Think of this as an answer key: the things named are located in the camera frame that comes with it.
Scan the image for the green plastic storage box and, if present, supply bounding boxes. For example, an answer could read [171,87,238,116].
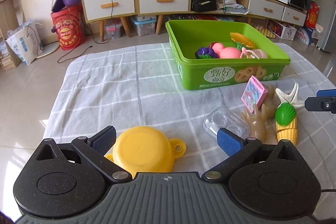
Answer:
[166,20,290,90]

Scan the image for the black bag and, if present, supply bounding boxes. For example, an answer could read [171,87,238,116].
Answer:
[191,0,217,13]

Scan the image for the yellow egg tray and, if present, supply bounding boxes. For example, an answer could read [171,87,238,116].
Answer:
[251,23,276,39]

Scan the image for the grey checked cloth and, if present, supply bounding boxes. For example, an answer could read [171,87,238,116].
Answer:
[43,43,335,189]

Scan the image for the pink toy book box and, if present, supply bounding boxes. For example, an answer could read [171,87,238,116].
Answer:
[241,76,268,113]

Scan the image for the red printed bucket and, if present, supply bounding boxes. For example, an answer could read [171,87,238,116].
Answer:
[51,5,86,51]

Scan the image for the clear plastic case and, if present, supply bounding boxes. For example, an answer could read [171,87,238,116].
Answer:
[203,106,250,139]

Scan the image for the beige toy hand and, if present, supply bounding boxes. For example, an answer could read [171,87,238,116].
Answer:
[241,85,279,144]

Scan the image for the clear blue-lid storage bin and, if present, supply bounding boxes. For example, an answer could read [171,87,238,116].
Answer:
[130,16,157,36]

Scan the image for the white toy storage box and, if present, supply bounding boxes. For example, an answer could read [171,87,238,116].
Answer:
[266,19,297,41]

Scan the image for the yellow toy corn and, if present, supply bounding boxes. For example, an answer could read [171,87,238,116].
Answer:
[274,102,298,145]

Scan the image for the purple toy grapes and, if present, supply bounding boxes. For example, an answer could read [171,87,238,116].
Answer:
[195,47,219,59]

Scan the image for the yellow toy pot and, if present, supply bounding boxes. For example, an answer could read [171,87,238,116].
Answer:
[105,126,186,177]

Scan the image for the white paper shopping bag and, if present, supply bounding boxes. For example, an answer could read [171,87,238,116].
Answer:
[6,19,43,65]

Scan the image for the pink toy gourd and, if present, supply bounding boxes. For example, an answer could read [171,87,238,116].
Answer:
[211,43,241,59]

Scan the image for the white toy starfish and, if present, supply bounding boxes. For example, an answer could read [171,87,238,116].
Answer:
[275,83,304,109]

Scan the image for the orange toy pot lid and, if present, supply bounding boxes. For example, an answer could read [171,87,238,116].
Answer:
[230,32,256,50]

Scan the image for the wooden white drawer sideboard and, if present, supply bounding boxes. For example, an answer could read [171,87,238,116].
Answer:
[136,0,307,34]

